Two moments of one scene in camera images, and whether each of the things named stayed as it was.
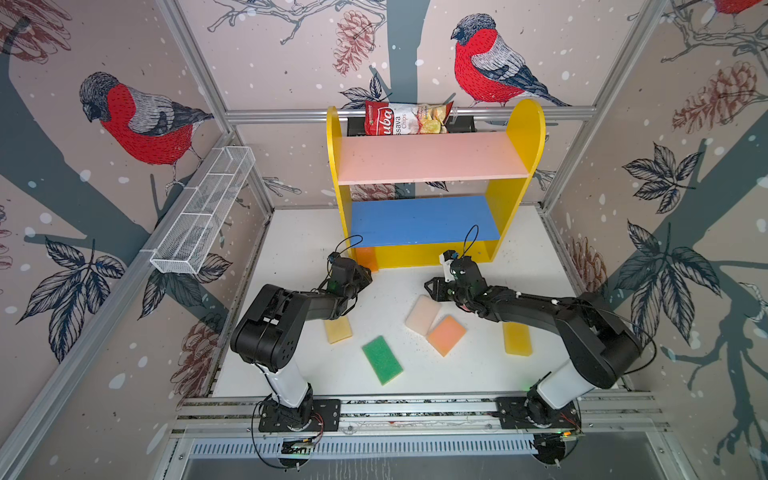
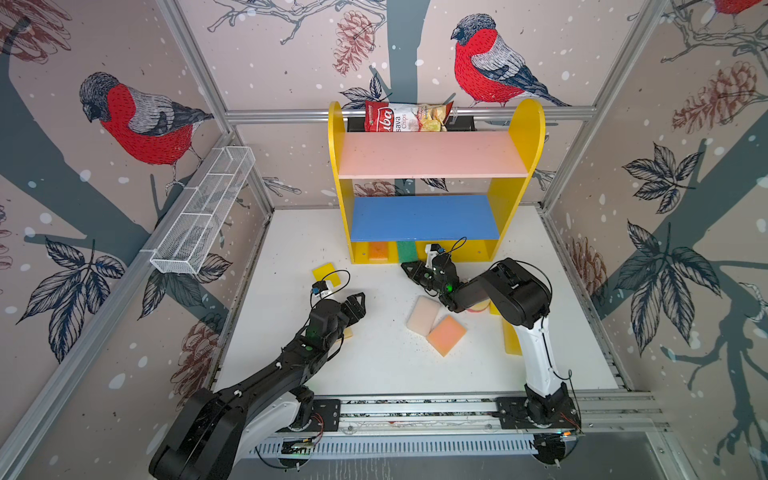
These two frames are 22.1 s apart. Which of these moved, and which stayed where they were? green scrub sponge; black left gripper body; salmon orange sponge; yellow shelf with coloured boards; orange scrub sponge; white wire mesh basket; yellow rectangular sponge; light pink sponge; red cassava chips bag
Moved: black left gripper body; orange scrub sponge; green scrub sponge
Stayed: yellow shelf with coloured boards; salmon orange sponge; white wire mesh basket; yellow rectangular sponge; light pink sponge; red cassava chips bag
